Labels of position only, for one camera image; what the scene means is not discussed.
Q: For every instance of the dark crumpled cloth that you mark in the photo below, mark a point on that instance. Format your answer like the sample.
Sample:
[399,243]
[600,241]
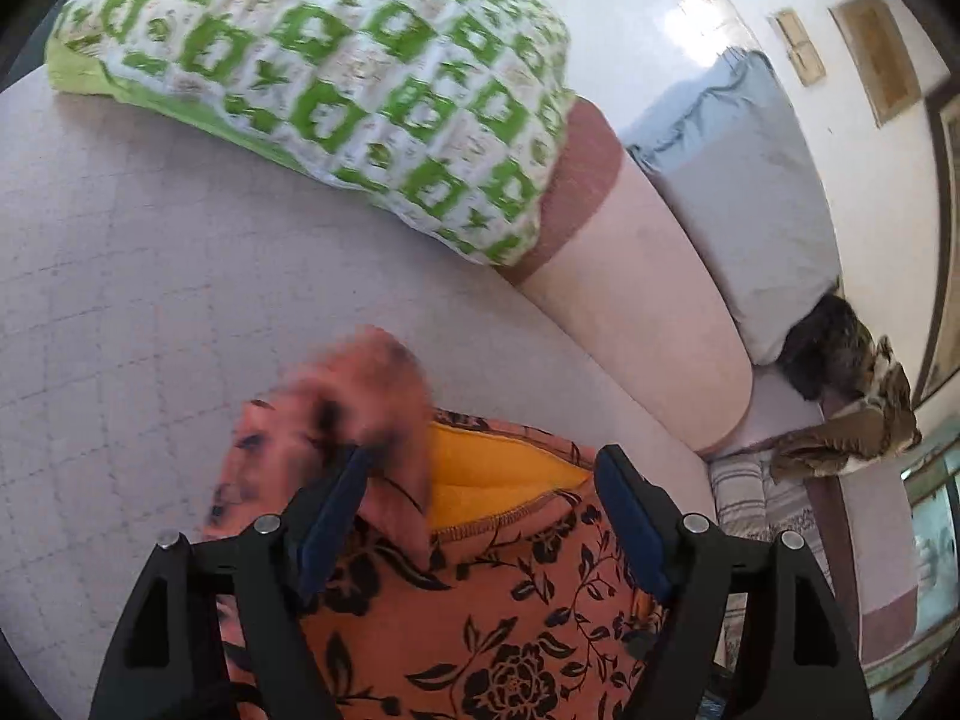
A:
[817,345]

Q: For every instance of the pink bolster cushion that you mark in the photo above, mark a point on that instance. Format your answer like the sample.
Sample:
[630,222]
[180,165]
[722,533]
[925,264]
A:
[645,292]

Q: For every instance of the large framed picture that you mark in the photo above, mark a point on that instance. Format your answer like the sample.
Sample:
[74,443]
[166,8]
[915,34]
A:
[946,240]

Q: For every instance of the green checkered pillow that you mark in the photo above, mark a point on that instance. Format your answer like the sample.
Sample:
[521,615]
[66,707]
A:
[300,67]

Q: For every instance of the pale quilted mattress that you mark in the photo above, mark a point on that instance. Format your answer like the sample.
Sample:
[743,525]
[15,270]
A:
[112,277]

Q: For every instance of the grey-blue pillow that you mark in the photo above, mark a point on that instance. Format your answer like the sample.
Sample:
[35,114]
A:
[750,202]

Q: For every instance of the striped folded cloth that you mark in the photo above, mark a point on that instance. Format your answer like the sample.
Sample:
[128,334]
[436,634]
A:
[750,495]

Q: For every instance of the brown patterned cloth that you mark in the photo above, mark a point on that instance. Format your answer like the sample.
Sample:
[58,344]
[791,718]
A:
[847,435]

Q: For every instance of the beige wall switch plate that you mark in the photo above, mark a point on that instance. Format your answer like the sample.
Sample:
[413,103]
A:
[799,49]

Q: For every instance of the sofa backrest with maroon band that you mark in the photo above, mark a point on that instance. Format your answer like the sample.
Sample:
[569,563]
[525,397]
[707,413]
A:
[877,525]

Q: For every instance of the orange floral shirt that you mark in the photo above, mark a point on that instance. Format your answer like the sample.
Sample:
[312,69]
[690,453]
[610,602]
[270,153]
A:
[487,615]

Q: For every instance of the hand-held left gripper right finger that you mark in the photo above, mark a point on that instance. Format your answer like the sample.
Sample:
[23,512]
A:
[637,525]

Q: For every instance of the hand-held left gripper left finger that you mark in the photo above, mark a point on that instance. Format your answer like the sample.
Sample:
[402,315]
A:
[330,521]

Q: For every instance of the small framed picture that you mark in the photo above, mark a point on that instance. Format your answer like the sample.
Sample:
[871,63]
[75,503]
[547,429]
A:
[877,56]

